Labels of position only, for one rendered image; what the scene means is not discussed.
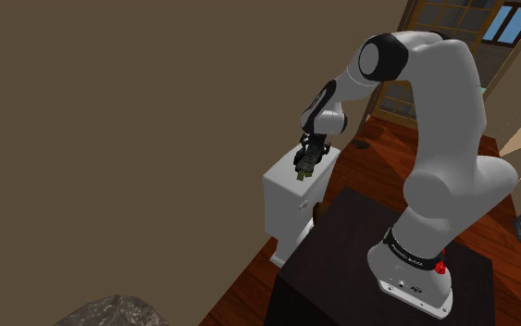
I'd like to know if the white toilet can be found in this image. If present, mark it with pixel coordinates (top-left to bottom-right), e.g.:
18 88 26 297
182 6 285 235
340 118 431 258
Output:
262 143 341 269

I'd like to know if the dark robot stand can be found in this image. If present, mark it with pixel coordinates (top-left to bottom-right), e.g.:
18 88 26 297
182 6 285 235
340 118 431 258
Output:
263 185 497 326

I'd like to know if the wooden door with glass panes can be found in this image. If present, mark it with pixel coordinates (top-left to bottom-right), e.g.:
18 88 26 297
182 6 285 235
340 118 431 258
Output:
355 0 521 136

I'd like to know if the grey mottled rock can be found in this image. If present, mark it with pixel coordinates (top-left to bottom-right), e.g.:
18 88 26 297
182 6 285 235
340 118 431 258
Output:
52 295 171 326

